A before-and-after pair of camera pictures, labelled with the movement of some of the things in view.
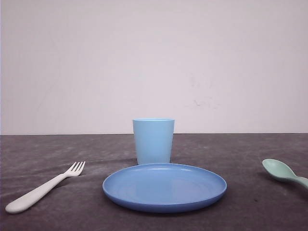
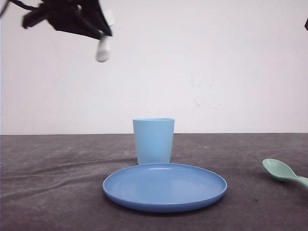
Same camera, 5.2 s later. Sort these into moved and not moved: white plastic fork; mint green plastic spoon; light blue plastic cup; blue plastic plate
Moved: white plastic fork
Not moved: mint green plastic spoon; light blue plastic cup; blue plastic plate
